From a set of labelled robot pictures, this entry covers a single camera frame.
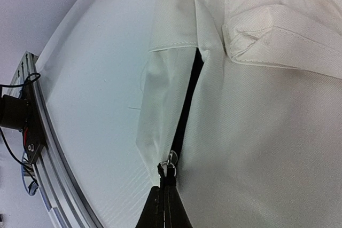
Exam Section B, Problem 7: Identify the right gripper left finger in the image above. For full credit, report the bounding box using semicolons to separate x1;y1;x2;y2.
136;186;166;228

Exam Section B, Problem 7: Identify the aluminium front rail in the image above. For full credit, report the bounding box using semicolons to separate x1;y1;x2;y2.
9;50;105;228

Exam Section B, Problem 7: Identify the cream canvas backpack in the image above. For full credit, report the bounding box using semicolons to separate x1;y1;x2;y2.
136;0;341;227

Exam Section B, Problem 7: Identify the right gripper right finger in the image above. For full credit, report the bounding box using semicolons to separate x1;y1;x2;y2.
164;185;192;228

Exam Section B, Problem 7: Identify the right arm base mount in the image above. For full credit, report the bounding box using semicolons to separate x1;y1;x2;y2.
1;84;46;164

